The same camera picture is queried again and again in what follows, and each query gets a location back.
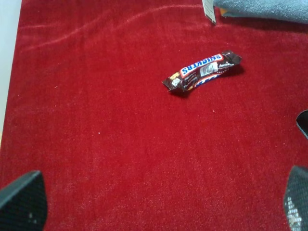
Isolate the Snickers candy bar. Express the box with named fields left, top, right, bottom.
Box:
left=162, top=51, right=242, bottom=93

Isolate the black leather glasses case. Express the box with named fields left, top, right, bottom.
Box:
left=296, top=110, right=308, bottom=139

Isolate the folded grey towel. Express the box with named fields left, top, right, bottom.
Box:
left=202, top=0, right=308, bottom=24

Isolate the red velvet tablecloth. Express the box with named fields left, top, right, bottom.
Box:
left=0, top=0, right=308, bottom=231

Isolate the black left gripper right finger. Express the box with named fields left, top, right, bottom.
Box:
left=283, top=166, right=308, bottom=231

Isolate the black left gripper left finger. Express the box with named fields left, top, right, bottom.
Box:
left=0, top=170, right=48, bottom=231

